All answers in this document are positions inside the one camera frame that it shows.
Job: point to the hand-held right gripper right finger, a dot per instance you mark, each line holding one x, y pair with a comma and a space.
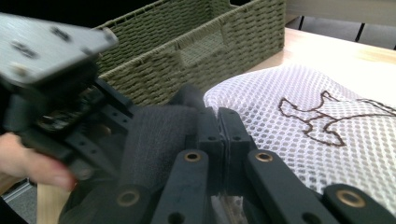
274, 186

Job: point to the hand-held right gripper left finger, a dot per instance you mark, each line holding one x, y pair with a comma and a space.
190, 186

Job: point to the dark cloth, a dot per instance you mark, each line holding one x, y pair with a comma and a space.
155, 140

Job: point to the green woven basket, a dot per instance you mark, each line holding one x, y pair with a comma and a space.
174, 62

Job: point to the white mesh laundry bag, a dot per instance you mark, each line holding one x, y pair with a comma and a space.
311, 109

